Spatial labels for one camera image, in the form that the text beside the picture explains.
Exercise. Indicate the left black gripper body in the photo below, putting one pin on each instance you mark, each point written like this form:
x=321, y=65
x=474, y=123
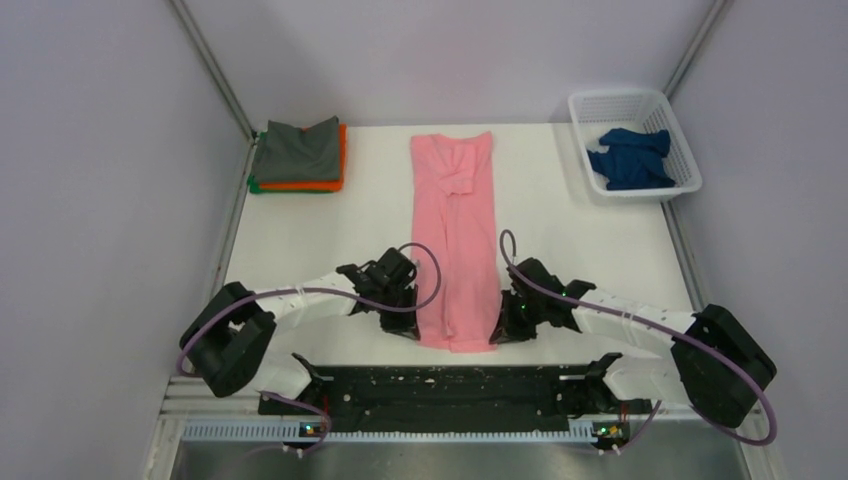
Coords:
x=402, y=294

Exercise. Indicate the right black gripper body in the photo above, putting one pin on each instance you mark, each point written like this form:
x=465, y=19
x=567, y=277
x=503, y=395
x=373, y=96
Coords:
x=521, y=315

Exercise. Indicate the pink t-shirt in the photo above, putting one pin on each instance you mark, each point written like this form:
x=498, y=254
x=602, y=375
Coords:
x=454, y=216

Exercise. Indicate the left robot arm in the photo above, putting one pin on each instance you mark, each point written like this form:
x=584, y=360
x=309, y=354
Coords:
x=230, y=343

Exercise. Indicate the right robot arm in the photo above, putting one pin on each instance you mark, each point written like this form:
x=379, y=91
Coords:
x=704, y=359

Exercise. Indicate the green folded t-shirt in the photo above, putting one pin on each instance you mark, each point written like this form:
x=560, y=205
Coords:
x=252, y=183

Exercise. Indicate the grey folded t-shirt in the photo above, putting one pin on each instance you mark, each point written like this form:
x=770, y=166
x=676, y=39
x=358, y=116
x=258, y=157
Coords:
x=294, y=155

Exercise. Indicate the blue t-shirt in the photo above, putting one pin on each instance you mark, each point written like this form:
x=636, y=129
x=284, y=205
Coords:
x=632, y=160

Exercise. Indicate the white plastic basket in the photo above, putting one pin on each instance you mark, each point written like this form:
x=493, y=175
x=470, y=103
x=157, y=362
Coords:
x=597, y=112

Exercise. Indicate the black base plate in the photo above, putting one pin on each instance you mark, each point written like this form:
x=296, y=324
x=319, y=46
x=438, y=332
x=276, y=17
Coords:
x=459, y=399

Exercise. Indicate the left aluminium frame post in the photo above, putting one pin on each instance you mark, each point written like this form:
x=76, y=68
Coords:
x=209, y=62

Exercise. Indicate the aluminium frame post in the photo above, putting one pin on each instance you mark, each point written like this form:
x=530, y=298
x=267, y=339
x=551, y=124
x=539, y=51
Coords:
x=698, y=43
x=209, y=62

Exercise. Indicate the right aluminium frame post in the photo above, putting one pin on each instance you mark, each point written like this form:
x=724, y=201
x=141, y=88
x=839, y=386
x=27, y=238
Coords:
x=698, y=43

